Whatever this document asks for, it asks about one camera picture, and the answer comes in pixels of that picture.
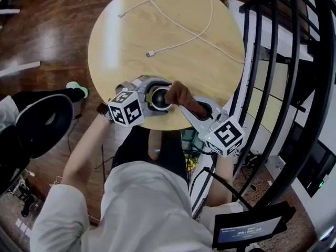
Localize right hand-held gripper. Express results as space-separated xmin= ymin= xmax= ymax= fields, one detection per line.
xmin=179 ymin=96 xmax=246 ymax=158

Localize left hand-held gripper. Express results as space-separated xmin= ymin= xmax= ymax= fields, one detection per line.
xmin=107 ymin=75 xmax=173 ymax=128

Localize white and black camera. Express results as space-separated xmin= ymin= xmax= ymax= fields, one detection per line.
xmin=149 ymin=85 xmax=173 ymax=112

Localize brown cloth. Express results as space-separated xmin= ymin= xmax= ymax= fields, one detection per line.
xmin=164 ymin=80 xmax=208 ymax=120

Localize person's left forearm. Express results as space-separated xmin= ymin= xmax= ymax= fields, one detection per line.
xmin=61 ymin=113 xmax=112 ymax=186

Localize person's right forearm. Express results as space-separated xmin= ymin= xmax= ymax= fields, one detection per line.
xmin=209 ymin=153 xmax=235 ymax=207

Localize green tray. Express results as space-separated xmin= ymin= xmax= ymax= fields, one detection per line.
xmin=180 ymin=129 xmax=209 ymax=153

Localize yellow sunflower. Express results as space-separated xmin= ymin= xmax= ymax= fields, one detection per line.
xmin=184 ymin=153 xmax=198 ymax=172

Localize striped band wristwatch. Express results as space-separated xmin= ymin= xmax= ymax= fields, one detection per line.
xmin=96 ymin=102 xmax=116 ymax=123

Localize person's black trousers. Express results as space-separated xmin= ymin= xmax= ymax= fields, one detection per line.
xmin=112 ymin=126 xmax=189 ymax=182

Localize round wooden table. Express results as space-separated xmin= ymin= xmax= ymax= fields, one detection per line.
xmin=87 ymin=0 xmax=247 ymax=131

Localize person's white shirt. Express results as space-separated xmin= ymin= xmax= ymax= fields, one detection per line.
xmin=29 ymin=161 xmax=245 ymax=252

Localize black office chair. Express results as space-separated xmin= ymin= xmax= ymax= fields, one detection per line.
xmin=0 ymin=93 xmax=75 ymax=194

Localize black tablet screen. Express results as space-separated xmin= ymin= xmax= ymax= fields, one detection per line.
xmin=211 ymin=201 xmax=297 ymax=251

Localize white desk foot bar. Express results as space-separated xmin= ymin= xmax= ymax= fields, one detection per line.
xmin=0 ymin=60 xmax=42 ymax=78

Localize white charging cable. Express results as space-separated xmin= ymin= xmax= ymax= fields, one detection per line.
xmin=117 ymin=0 xmax=247 ymax=65

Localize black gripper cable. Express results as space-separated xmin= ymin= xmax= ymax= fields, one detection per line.
xmin=189 ymin=166 xmax=255 ymax=210

